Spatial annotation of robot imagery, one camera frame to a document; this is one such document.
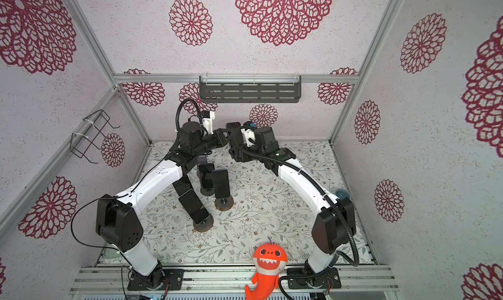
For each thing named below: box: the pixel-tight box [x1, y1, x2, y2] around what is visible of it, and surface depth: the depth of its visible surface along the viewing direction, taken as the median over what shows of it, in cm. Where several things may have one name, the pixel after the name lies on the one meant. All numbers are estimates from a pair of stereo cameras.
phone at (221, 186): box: [211, 168, 231, 199], surface depth 89 cm
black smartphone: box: [225, 121, 242, 135], surface depth 78 cm
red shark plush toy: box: [244, 242, 289, 300], surface depth 71 cm
